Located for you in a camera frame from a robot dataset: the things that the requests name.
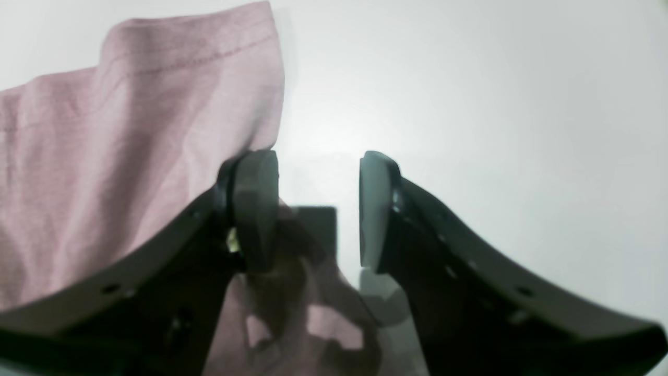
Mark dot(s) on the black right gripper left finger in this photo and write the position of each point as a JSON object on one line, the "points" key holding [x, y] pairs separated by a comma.
{"points": [[155, 311]]}

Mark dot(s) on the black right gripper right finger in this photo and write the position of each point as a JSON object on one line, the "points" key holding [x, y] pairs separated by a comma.
{"points": [[477, 312]]}

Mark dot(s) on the pink T-shirt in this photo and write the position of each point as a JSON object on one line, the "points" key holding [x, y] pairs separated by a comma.
{"points": [[96, 161]]}

